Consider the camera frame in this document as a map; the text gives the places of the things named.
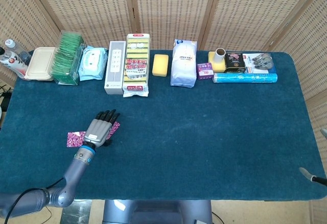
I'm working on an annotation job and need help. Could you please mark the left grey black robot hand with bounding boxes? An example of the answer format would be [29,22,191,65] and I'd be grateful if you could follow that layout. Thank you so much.
[83,108,121,148]

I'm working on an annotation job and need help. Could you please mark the white power strip box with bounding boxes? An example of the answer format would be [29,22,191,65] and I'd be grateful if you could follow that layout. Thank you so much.
[104,40,127,96]

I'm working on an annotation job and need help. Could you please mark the light blue wet wipes pack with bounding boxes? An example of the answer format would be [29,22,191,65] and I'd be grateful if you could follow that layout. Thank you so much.
[78,46,108,82]

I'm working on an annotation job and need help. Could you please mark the yellow sponge multipack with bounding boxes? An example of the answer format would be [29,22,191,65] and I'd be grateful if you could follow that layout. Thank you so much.
[122,33,151,98]

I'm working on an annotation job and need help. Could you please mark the clear box green tea bags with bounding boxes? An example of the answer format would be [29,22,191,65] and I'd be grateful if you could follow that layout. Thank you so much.
[51,31,86,86]

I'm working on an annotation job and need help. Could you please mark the metal floor plate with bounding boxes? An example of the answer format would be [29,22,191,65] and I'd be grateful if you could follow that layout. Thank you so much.
[61,199,92,224]

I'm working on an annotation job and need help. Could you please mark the beige lidded food container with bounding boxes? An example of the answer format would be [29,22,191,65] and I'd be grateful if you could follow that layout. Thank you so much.
[24,47,56,82]

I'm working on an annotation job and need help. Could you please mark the grey robot torso base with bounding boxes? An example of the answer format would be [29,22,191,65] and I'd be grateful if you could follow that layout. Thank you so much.
[102,199,213,224]

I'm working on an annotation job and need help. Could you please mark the dark blue felt table cover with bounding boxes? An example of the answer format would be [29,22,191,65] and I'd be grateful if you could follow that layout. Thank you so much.
[0,50,327,201]

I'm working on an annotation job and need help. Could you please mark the white paper bag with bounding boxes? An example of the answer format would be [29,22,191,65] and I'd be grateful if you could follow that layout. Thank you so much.
[170,39,198,89]

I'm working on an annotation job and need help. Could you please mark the white labelled drink bottle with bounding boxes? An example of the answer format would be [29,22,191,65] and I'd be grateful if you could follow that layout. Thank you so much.
[0,47,29,79]

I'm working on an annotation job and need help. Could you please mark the clear bottle white cap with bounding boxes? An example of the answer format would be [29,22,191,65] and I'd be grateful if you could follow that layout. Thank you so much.
[5,39,32,63]

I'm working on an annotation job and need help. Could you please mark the small purple box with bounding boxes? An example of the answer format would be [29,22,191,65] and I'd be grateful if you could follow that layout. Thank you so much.
[196,62,214,80]

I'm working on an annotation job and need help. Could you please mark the woven wooden folding screen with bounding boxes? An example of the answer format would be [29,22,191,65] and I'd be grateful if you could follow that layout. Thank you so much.
[0,0,327,224]

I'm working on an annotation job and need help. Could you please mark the white roll with cardboard core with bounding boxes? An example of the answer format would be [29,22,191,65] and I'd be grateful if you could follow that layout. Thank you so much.
[214,48,226,65]

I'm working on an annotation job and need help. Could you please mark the black tin can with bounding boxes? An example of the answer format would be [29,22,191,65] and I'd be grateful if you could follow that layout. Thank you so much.
[224,52,247,74]

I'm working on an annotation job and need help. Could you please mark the blue cling film roll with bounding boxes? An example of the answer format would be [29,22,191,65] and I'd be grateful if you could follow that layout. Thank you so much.
[213,72,278,84]

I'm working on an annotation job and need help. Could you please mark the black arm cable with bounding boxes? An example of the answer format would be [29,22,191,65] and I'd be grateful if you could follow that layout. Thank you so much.
[4,177,64,219]

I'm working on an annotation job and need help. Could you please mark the black floor cables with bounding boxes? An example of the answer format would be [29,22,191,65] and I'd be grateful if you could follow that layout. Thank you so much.
[0,84,13,107]

